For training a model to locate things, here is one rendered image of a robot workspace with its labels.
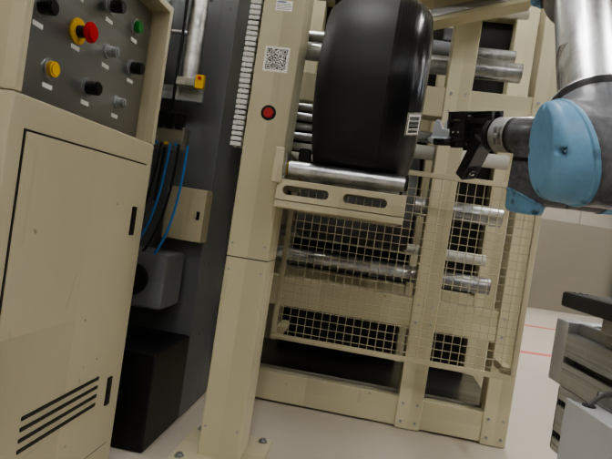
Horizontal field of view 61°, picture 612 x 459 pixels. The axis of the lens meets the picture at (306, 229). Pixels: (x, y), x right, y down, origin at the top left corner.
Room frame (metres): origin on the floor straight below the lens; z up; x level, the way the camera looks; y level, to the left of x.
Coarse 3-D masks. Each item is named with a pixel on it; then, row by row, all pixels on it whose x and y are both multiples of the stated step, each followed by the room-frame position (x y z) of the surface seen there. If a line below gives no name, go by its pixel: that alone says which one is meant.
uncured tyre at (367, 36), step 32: (352, 0) 1.40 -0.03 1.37; (384, 0) 1.40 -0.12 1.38; (416, 0) 1.44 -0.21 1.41; (352, 32) 1.33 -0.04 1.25; (384, 32) 1.32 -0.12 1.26; (416, 32) 1.32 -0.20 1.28; (320, 64) 1.36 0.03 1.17; (352, 64) 1.31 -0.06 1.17; (384, 64) 1.30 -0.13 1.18; (416, 64) 1.31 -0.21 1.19; (320, 96) 1.36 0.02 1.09; (352, 96) 1.32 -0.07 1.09; (384, 96) 1.31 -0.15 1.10; (416, 96) 1.32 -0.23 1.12; (320, 128) 1.39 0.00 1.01; (352, 128) 1.36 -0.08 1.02; (384, 128) 1.34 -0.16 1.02; (320, 160) 1.47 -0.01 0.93; (352, 160) 1.43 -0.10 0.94; (384, 160) 1.40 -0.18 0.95
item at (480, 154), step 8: (472, 144) 1.15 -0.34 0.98; (480, 144) 1.13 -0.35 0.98; (472, 152) 1.15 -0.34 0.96; (480, 152) 1.15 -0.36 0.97; (488, 152) 1.16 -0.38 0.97; (464, 160) 1.17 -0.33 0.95; (472, 160) 1.16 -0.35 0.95; (480, 160) 1.17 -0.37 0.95; (464, 168) 1.18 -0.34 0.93; (472, 168) 1.18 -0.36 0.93; (464, 176) 1.19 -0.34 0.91; (472, 176) 1.19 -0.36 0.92
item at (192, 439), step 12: (192, 432) 1.69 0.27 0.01; (180, 444) 1.59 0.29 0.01; (192, 444) 1.60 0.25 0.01; (252, 444) 1.66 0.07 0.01; (264, 444) 1.68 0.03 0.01; (168, 456) 1.50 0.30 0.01; (180, 456) 1.51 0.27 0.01; (192, 456) 1.52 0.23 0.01; (204, 456) 1.53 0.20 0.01; (252, 456) 1.58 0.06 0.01; (264, 456) 1.59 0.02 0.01
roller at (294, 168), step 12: (288, 168) 1.45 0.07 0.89; (300, 168) 1.45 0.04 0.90; (312, 168) 1.44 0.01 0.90; (324, 168) 1.44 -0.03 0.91; (336, 168) 1.44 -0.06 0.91; (348, 168) 1.44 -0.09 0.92; (324, 180) 1.46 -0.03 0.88; (336, 180) 1.44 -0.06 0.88; (348, 180) 1.43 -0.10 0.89; (360, 180) 1.43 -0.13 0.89; (372, 180) 1.42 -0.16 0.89; (384, 180) 1.42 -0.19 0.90; (396, 180) 1.41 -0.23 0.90; (408, 180) 1.41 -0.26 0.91
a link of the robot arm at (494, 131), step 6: (498, 120) 1.08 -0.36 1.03; (504, 120) 1.07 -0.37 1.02; (492, 126) 1.08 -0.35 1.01; (498, 126) 1.07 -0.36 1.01; (504, 126) 1.06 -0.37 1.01; (492, 132) 1.08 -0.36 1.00; (498, 132) 1.07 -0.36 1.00; (492, 138) 1.08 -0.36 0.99; (498, 138) 1.07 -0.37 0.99; (492, 144) 1.09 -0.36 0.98; (498, 144) 1.07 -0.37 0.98; (498, 150) 1.09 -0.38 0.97; (504, 150) 1.08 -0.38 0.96
